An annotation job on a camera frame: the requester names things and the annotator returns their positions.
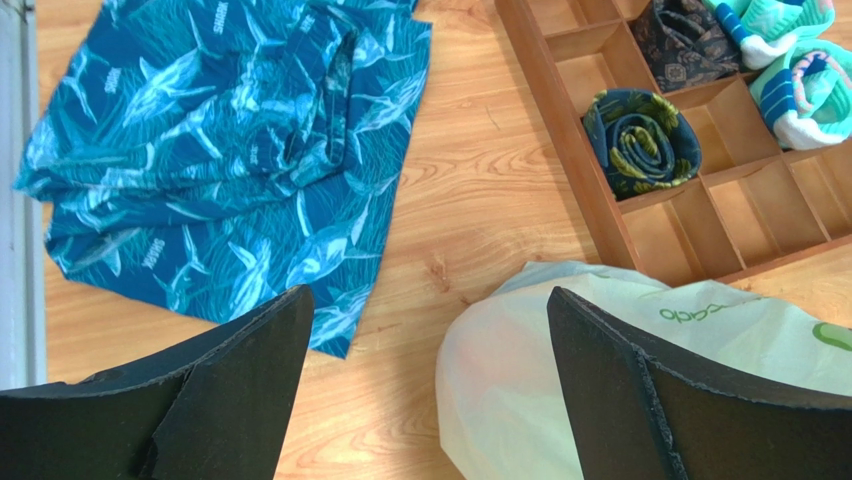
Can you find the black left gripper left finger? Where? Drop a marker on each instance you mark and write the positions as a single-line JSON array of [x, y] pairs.
[[215, 406]]

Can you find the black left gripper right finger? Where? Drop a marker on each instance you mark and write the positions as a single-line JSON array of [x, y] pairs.
[[641, 407]]

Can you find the translucent white plastic bag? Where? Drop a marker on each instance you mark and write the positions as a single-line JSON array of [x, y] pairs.
[[500, 406]]

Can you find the wooden compartment tray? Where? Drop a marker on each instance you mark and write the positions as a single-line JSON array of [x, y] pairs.
[[753, 205]]

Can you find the blue shark print cloth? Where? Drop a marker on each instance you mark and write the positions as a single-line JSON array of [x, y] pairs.
[[207, 156]]

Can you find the dark green leaf rolled sock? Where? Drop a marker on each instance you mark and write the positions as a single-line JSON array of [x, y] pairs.
[[642, 142]]

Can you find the teal white sock lower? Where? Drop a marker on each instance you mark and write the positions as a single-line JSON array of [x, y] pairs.
[[804, 96]]

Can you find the teal white sock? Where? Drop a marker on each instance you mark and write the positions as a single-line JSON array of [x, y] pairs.
[[765, 30], [804, 96]]

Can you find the black patterned rolled sock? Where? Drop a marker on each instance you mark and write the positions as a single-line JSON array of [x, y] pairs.
[[684, 45]]

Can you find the teal white sock upper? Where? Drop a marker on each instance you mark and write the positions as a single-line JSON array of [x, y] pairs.
[[765, 30]]

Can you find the grey aluminium frame post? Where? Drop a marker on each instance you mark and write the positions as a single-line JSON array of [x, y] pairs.
[[23, 310]]

